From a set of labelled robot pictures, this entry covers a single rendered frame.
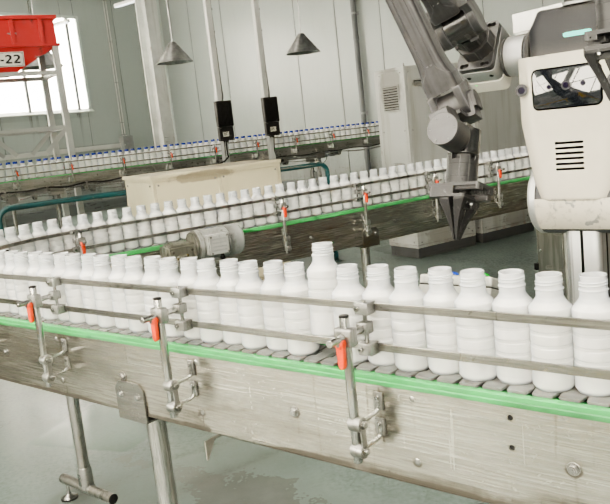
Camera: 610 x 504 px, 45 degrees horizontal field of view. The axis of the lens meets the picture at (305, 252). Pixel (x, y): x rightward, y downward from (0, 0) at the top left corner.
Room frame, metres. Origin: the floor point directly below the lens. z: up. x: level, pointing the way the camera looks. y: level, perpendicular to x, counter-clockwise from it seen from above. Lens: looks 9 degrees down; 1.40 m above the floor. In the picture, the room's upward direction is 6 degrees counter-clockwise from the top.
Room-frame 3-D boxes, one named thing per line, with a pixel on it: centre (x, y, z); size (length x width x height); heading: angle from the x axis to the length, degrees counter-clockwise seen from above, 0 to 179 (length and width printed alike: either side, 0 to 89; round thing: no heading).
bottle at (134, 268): (1.61, 0.38, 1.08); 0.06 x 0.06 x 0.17
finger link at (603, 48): (1.07, -0.47, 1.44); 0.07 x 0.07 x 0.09; 50
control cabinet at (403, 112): (7.67, -1.34, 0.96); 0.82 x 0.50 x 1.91; 122
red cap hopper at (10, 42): (7.90, 2.81, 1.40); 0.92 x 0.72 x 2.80; 122
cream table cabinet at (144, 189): (5.91, 0.74, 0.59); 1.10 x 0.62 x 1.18; 122
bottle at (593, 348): (0.98, -0.38, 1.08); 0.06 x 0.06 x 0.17
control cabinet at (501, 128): (8.14, -2.11, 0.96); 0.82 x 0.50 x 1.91; 122
